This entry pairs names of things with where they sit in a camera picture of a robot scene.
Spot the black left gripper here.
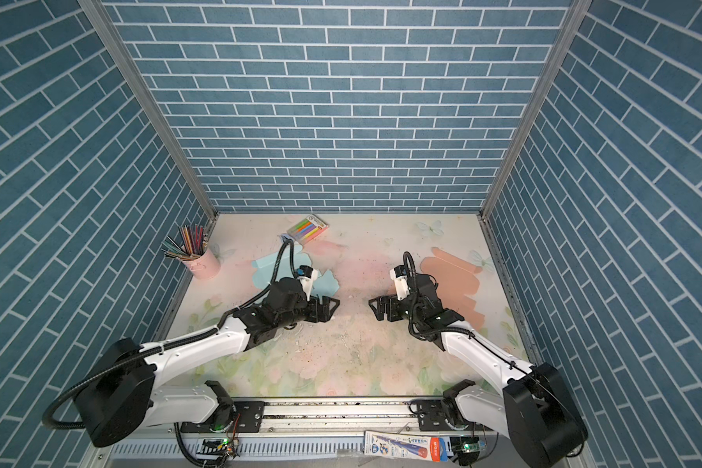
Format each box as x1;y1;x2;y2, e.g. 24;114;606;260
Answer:
275;293;341;330

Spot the light blue paper box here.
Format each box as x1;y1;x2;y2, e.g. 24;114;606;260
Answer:
251;246;339;296

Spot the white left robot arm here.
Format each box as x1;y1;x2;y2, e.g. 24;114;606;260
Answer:
73;278;340;448

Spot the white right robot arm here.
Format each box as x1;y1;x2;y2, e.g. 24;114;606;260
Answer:
368;265;589;467

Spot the pink flat cardboard box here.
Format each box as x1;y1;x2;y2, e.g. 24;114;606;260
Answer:
421;247;485;331

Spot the toothpaste style flat box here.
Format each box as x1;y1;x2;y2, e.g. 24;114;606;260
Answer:
364;431;449;462

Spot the coloured marker pack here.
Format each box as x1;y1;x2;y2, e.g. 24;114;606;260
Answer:
286;214;329;246

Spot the pink pencil cup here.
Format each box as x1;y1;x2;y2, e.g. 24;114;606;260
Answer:
181;247;220;281

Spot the coloured pencils bundle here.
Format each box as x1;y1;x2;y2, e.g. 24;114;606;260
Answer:
161;225;207;261

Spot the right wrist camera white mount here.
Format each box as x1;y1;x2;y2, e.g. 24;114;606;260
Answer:
390;265;410;301

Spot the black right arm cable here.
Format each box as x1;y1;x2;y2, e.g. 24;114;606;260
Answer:
401;250;586;457

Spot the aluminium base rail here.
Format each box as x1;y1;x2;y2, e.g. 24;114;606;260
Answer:
92;397;586;468

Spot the left electronics board with wires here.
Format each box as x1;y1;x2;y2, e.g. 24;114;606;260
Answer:
196;437;239;467

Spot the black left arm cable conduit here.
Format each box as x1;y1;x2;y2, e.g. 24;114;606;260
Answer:
40;239;305;431

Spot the aluminium corner post right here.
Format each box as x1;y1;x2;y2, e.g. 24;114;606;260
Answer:
480;0;594;220

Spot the aluminium corner post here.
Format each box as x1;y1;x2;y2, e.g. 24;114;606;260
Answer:
78;0;218;222
480;0;594;220

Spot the aluminium corner post left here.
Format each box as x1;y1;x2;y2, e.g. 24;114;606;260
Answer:
78;0;218;222

